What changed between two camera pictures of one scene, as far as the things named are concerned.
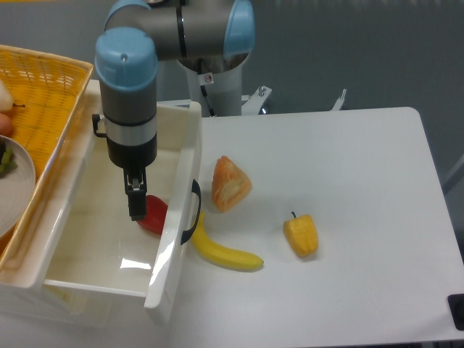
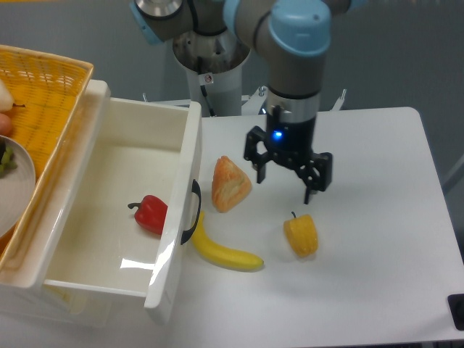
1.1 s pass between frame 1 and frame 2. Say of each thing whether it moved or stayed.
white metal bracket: stayed
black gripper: moved
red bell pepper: stayed
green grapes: stayed
